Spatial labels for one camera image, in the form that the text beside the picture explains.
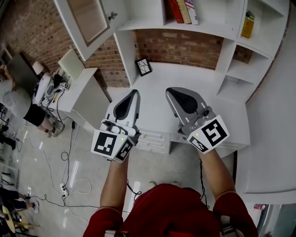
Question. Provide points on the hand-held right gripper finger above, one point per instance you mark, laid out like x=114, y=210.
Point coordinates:
x=172, y=108
x=194, y=95

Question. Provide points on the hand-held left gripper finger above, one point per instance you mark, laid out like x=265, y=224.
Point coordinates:
x=136, y=108
x=112, y=108

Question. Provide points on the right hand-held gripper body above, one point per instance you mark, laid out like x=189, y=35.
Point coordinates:
x=213, y=133

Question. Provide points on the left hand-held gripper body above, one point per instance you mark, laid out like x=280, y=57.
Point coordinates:
x=102, y=143

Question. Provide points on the white glass-panel cabinet door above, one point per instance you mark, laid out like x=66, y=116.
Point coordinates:
x=76, y=34

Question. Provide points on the person's left forearm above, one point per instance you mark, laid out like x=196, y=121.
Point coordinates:
x=115, y=182

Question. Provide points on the person's right forearm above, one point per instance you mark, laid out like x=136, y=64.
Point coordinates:
x=217, y=176

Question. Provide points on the white side cabinet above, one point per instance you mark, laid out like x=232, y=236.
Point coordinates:
x=85, y=97

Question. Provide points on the white shelf cabinet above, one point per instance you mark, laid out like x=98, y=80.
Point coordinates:
x=215, y=14

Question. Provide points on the white desk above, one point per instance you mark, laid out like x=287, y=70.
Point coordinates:
x=157, y=92

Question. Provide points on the black power adapter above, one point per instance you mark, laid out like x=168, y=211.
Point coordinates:
x=73, y=125

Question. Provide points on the white power strip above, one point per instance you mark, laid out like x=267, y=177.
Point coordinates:
x=64, y=189

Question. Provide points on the white flat board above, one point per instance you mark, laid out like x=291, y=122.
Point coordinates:
x=70, y=64

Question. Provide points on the person's white shoe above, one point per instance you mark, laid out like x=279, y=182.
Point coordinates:
x=152, y=184

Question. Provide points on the white gripper device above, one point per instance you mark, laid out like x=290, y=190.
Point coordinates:
x=45, y=89

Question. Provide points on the flag-print book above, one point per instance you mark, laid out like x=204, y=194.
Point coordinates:
x=193, y=12

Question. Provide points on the tan book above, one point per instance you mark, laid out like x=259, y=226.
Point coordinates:
x=184, y=11

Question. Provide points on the red book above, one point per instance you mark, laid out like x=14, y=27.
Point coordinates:
x=175, y=10

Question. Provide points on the red label sign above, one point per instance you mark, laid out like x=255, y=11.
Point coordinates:
x=259, y=206

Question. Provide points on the yellow bottle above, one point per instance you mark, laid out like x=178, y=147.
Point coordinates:
x=247, y=26

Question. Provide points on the person's red shirt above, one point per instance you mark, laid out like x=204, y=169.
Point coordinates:
x=171, y=213

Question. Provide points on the black picture frame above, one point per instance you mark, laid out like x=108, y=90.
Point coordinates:
x=143, y=67

